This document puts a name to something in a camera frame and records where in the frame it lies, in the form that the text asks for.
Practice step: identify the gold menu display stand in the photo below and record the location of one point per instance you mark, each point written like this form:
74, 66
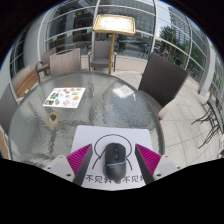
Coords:
113, 24

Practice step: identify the beige wicker chair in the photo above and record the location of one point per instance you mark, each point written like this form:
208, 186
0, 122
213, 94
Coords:
65, 61

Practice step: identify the brown wicker armchair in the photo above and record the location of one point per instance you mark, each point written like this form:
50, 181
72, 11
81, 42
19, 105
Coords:
41, 66

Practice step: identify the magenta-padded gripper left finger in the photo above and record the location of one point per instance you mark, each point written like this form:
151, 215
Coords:
61, 165

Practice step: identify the dark wicker chair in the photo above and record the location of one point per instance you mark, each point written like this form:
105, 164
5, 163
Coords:
6, 106
163, 78

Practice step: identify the colourful laminated menu card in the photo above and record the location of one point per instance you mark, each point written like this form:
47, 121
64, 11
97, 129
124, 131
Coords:
63, 97

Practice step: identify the white printed mouse pad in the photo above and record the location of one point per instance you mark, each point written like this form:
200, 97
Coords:
86, 136

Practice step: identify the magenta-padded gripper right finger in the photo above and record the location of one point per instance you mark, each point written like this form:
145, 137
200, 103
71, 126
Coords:
163, 165

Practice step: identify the grey wicker armchair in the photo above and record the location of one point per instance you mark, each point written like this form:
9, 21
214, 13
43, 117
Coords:
101, 50

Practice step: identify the black computer mouse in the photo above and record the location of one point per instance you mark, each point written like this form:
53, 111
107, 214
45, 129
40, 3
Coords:
115, 160

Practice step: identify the wooden slatted bench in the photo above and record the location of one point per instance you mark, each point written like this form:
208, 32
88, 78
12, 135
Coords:
26, 83
4, 145

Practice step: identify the green metal folding chair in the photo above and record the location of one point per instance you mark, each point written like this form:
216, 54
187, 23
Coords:
216, 115

